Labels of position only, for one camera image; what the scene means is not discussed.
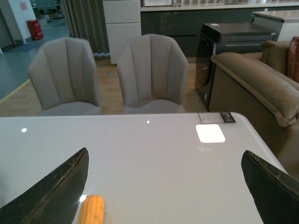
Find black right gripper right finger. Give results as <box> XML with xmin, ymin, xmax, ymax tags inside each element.
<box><xmin>241</xmin><ymin>150</ymin><xmax>299</xmax><ymax>224</ymax></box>

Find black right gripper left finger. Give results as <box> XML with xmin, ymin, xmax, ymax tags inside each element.
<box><xmin>0</xmin><ymin>148</ymin><xmax>89</xmax><ymax>224</ymax></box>

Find yellow corn cob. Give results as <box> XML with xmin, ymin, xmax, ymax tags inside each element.
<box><xmin>78</xmin><ymin>195</ymin><xmax>105</xmax><ymax>224</ymax></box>

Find table label sticker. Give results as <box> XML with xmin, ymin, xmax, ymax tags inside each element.
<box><xmin>198</xmin><ymin>112</ymin><xmax>236</xmax><ymax>124</ymax></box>

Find brown suede sofa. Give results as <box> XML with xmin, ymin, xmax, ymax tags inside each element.
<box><xmin>209</xmin><ymin>40</ymin><xmax>299</xmax><ymax>179</ymax></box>

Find left beige upholstered chair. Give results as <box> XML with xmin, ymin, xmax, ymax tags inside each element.
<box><xmin>28</xmin><ymin>37</ymin><xmax>101</xmax><ymax>116</ymax></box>

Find beige upholstered chair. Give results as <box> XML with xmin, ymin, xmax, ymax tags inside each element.
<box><xmin>28</xmin><ymin>37</ymin><xmax>101</xmax><ymax>116</ymax></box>
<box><xmin>117</xmin><ymin>34</ymin><xmax>188</xmax><ymax>114</ymax></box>

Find brown leather cushion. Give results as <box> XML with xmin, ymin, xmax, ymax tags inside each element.
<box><xmin>287</xmin><ymin>36</ymin><xmax>299</xmax><ymax>83</ymax></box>

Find right beige upholstered chair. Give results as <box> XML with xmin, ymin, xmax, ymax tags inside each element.
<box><xmin>117</xmin><ymin>34</ymin><xmax>188</xmax><ymax>114</ymax></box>

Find black washing machine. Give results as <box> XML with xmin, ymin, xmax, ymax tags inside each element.
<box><xmin>194</xmin><ymin>22</ymin><xmax>276</xmax><ymax>110</ymax></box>

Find red box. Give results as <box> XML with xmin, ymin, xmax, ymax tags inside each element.
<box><xmin>27</xmin><ymin>20</ymin><xmax>43</xmax><ymax>41</ymax></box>

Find white island counter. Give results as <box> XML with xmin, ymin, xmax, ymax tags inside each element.
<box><xmin>252</xmin><ymin>10</ymin><xmax>299</xmax><ymax>42</ymax></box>

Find white drawer cabinet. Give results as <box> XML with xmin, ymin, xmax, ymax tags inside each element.
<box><xmin>103</xmin><ymin>0</ymin><xmax>141</xmax><ymax>64</ymax></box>

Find dark kitchen counter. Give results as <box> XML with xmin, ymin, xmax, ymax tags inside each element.
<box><xmin>141</xmin><ymin>0</ymin><xmax>299</xmax><ymax>60</ymax></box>

